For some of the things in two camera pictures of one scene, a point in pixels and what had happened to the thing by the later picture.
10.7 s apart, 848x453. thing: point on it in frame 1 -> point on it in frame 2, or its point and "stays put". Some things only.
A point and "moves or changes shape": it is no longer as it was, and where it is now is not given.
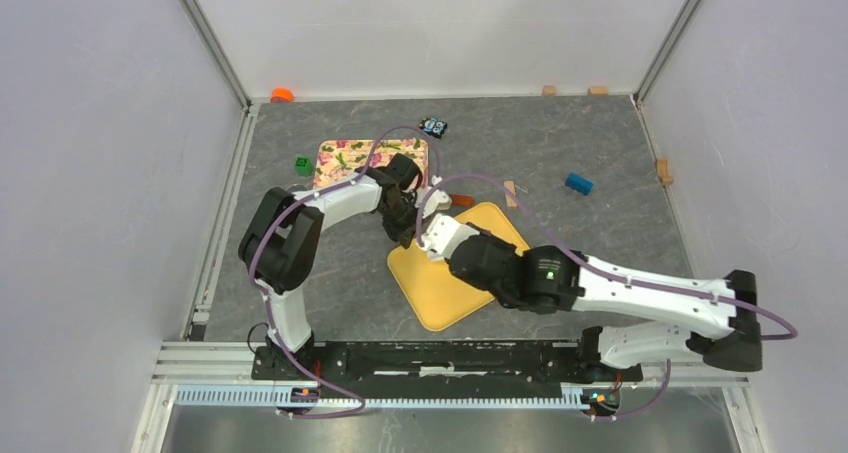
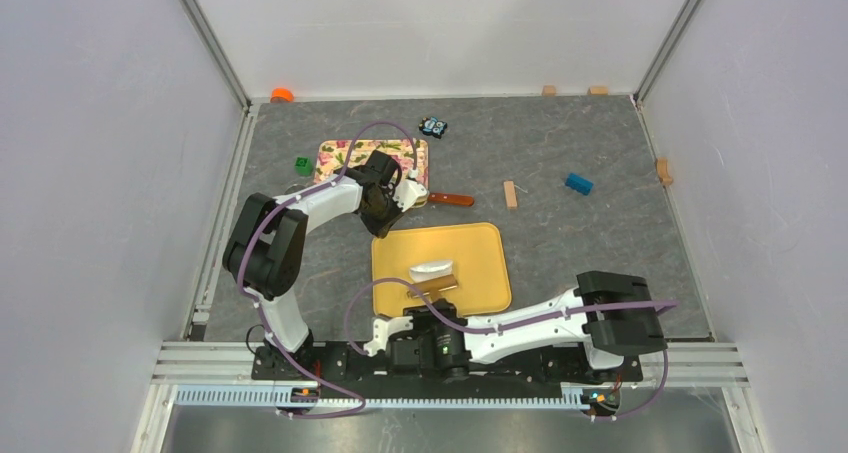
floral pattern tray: (343, 160) stays put
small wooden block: (511, 198) stays put
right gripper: (475, 234) -> (419, 316)
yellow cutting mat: (434, 288) moves or changes shape
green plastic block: (304, 166) stays put
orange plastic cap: (282, 95) stays put
